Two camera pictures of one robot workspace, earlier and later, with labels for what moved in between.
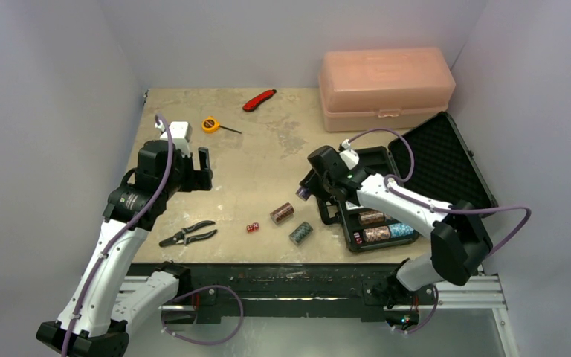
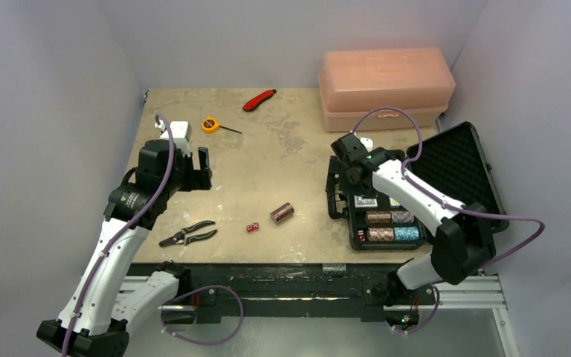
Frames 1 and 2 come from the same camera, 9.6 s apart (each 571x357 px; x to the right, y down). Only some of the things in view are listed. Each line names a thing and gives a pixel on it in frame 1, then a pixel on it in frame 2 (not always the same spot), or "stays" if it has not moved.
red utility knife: x=250 y=105 stays
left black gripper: x=197 y=179 stays
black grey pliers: x=182 y=236 stays
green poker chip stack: x=300 y=233 → x=335 y=269
